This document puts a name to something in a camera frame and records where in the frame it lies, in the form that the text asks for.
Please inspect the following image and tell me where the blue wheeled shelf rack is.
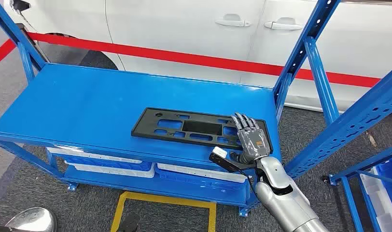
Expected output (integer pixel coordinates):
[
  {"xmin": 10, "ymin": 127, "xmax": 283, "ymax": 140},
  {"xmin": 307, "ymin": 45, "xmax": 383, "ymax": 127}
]
[{"xmin": 322, "ymin": 142, "xmax": 392, "ymax": 232}]

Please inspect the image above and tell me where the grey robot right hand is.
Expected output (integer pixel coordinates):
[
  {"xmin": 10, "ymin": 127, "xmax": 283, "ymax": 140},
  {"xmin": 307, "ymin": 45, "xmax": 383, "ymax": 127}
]
[{"xmin": 229, "ymin": 112, "xmax": 270, "ymax": 165}]

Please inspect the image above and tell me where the black plastic plate bracket part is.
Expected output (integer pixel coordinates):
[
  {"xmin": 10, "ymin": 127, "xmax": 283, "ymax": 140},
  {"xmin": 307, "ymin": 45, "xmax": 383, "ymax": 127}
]
[{"xmin": 131, "ymin": 107, "xmax": 273, "ymax": 154}]

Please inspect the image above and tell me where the chrome stanchion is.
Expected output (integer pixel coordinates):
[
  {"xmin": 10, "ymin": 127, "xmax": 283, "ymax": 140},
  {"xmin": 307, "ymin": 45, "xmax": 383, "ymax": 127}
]
[{"xmin": 0, "ymin": 207, "xmax": 57, "ymax": 232}]

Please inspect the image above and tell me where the white car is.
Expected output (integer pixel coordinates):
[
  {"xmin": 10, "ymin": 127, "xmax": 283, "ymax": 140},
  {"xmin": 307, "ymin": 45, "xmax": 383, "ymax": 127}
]
[{"xmin": 4, "ymin": 0, "xmax": 392, "ymax": 113}]

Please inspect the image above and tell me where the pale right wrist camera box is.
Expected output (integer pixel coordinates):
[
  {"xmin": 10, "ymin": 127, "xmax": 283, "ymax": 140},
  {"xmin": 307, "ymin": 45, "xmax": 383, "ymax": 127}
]
[{"xmin": 209, "ymin": 146, "xmax": 257, "ymax": 174}]

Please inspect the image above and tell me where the blue metal shelf rack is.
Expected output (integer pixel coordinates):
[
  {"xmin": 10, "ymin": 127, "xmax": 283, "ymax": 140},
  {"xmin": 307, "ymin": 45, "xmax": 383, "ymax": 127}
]
[{"xmin": 0, "ymin": 0, "xmax": 392, "ymax": 218}]

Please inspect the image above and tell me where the dark grey robot body part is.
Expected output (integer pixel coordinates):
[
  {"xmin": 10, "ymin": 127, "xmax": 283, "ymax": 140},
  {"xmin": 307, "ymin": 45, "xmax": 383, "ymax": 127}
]
[{"xmin": 119, "ymin": 214, "xmax": 141, "ymax": 232}]

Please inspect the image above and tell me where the red barrier belt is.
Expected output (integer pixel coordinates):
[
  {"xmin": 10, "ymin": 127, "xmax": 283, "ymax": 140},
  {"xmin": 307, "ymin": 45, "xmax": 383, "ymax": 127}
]
[{"xmin": 0, "ymin": 32, "xmax": 381, "ymax": 88}]

